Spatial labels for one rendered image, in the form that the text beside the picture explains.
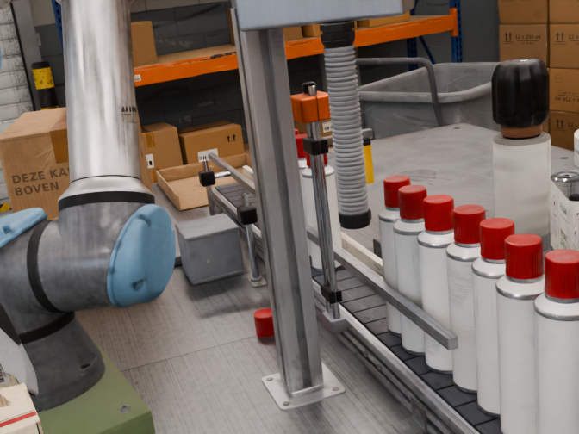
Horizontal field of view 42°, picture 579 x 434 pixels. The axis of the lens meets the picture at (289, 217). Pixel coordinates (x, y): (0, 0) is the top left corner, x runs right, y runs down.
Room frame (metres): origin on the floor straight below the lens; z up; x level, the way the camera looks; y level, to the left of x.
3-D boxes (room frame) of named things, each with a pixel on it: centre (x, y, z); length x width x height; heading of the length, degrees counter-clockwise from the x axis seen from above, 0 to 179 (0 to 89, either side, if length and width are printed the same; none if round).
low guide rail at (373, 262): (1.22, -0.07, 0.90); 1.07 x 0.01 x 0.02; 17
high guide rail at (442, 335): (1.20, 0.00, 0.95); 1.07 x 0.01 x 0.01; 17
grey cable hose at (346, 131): (0.75, -0.07, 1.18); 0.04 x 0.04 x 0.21
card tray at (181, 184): (1.89, 0.18, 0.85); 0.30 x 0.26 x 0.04; 17
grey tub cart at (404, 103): (3.46, -0.78, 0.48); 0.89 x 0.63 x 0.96; 135
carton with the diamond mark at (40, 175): (1.48, 0.40, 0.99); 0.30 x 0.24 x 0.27; 8
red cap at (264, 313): (1.02, 0.05, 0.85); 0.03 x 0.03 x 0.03
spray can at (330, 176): (1.13, -0.05, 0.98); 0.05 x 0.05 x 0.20
